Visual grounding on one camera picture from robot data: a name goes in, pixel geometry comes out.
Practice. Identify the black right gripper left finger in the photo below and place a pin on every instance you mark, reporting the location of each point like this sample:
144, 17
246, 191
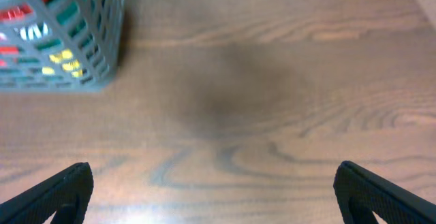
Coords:
64, 197

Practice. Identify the grey plastic slotted basket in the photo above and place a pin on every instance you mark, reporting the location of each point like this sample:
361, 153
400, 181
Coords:
51, 33

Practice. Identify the green Nescafe coffee bag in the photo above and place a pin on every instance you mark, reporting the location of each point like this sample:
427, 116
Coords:
68, 13

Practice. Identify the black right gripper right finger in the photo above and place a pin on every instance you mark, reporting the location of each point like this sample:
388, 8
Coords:
363, 195

